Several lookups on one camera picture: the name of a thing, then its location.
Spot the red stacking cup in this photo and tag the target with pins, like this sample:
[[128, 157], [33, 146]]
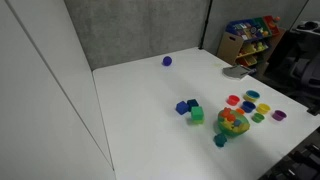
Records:
[[233, 100]]

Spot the small orange stacking cup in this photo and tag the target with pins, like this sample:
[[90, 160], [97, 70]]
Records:
[[240, 111]]

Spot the blue stacking cup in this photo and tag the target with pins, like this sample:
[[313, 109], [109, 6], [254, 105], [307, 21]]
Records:
[[248, 106]]

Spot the yellow cup with blue inside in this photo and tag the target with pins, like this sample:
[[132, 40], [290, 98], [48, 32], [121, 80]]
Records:
[[251, 96]]

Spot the green stacking cup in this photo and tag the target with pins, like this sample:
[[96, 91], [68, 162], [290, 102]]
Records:
[[257, 117]]

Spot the yellow stacking cup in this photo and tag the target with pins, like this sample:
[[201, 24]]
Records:
[[263, 108]]

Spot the purple stacking cup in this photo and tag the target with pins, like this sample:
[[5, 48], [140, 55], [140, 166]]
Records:
[[279, 115]]

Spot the blue toy cube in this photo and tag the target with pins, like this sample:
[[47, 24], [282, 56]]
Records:
[[181, 108]]

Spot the purple-blue ball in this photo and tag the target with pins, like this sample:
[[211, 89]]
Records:
[[167, 61]]

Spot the dark teal toy cube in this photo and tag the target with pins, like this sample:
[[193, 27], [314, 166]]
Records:
[[192, 103]]

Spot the green toy cube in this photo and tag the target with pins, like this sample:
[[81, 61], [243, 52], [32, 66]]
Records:
[[197, 114]]

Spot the orange toy block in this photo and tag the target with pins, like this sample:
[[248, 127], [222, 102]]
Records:
[[227, 113]]

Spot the yellow toy block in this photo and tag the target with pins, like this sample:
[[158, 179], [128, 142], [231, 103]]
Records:
[[229, 124]]

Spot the teal star toy block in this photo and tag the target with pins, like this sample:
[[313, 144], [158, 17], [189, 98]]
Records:
[[220, 140]]

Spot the black vertical pole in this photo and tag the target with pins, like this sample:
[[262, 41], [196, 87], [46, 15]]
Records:
[[205, 25]]

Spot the grey metal plate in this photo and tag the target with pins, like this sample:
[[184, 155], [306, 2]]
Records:
[[237, 71]]

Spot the green plastic bowl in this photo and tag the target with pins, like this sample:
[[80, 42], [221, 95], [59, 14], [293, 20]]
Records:
[[233, 130]]

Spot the wooden toy shelf with bins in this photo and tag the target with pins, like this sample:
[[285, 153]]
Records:
[[231, 43]]

